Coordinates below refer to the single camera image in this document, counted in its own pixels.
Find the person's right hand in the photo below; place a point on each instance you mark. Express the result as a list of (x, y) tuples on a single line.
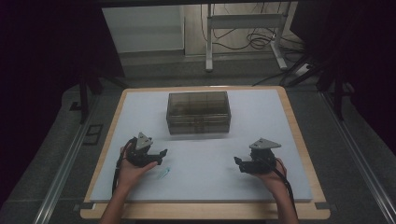
[(274, 179)]

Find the small clear blue tube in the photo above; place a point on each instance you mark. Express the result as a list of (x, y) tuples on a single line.
[(164, 172)]

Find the smoky plastic drawer cabinet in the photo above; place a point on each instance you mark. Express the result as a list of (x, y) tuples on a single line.
[(198, 107)]

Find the white foam board mat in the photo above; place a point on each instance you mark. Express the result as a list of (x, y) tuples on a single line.
[(202, 180)]

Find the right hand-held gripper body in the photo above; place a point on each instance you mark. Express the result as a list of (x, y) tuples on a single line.
[(261, 160)]

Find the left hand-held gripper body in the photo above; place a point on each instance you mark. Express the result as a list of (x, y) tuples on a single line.
[(140, 154)]

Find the black stand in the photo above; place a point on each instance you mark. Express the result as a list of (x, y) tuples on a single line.
[(84, 96), (337, 93)]

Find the wooden table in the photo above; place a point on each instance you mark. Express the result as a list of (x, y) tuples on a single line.
[(214, 211)]

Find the person's left hand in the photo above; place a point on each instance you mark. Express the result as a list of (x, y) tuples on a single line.
[(130, 175)]

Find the metal floor rail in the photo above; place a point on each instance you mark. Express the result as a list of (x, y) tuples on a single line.
[(62, 174), (361, 155)]

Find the white panel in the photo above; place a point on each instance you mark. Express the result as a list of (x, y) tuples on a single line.
[(143, 28)]

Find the dark curtain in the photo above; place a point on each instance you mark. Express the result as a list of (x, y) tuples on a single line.
[(367, 46), (40, 62)]

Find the white metal desk frame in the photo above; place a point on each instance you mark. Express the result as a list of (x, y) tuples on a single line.
[(246, 21)]

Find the grey tape strip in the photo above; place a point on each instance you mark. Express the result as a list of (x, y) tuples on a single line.
[(84, 206), (325, 205)]

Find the white power strip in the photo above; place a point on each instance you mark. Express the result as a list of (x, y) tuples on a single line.
[(302, 70)]

